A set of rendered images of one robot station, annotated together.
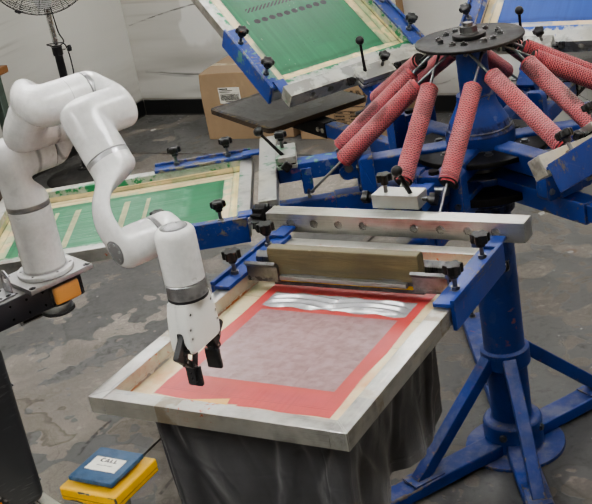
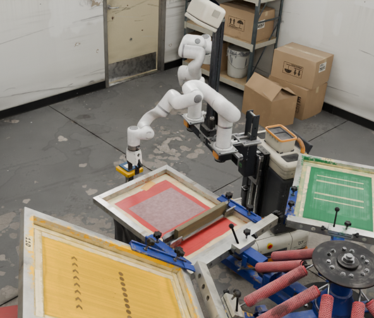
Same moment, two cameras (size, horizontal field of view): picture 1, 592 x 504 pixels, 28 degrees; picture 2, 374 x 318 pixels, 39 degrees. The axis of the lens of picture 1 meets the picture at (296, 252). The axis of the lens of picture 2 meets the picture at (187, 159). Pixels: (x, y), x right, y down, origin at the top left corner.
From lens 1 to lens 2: 3.76 m
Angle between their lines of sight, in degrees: 88
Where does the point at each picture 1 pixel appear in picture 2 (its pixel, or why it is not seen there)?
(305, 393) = (133, 203)
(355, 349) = (151, 219)
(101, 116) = (166, 97)
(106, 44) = not seen: outside the picture
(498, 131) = (316, 306)
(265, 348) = (172, 203)
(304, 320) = (185, 215)
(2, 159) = not seen: hidden behind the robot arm
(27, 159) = not seen: hidden behind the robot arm
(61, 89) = (186, 88)
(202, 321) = (129, 155)
